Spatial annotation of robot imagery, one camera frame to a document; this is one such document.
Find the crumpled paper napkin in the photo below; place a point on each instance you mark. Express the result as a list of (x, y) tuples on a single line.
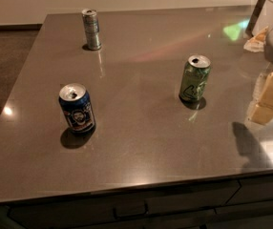
[(256, 43)]

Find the dark cabinet drawer front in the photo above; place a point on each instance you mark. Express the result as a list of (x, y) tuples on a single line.
[(93, 211)]

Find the silver redbull can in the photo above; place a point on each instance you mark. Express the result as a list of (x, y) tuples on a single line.
[(91, 28)]

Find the green soda can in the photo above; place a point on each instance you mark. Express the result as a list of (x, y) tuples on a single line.
[(194, 78)]

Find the blue soda can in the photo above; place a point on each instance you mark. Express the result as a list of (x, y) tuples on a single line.
[(76, 106)]

